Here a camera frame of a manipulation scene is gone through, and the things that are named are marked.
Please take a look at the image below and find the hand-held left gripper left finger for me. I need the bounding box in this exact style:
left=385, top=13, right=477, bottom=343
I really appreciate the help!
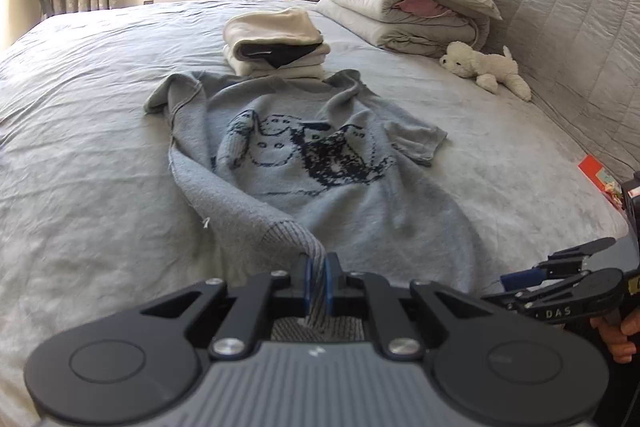
left=140, top=254, right=313, bottom=361

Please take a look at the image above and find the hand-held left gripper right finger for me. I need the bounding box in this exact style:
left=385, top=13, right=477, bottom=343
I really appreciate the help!
left=324, top=253, right=483, bottom=362

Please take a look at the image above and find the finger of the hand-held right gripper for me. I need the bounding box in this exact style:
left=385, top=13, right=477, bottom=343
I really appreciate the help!
left=482, top=288, right=541, bottom=309
left=500, top=237, right=618, bottom=290

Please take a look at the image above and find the red paper packet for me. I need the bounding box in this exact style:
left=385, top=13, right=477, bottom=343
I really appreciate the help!
left=577, top=154, right=626, bottom=208

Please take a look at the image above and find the grey knit sweater with print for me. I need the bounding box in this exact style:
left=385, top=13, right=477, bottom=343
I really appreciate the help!
left=144, top=69, right=483, bottom=343

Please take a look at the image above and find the white plush dog toy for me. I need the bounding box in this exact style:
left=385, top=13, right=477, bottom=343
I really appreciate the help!
left=440, top=41, right=532, bottom=102

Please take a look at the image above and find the white folded garment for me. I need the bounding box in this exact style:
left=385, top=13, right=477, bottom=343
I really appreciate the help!
left=223, top=42, right=332, bottom=80

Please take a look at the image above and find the pink blanket inside quilt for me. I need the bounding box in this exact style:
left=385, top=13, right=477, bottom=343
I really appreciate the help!
left=397, top=0, right=446, bottom=18

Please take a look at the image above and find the person's right hand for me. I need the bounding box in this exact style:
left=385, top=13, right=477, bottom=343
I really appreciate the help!
left=590, top=309, right=640, bottom=364

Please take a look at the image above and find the grey quilted headboard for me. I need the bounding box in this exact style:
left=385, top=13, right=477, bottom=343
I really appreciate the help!
left=452, top=0, right=640, bottom=180

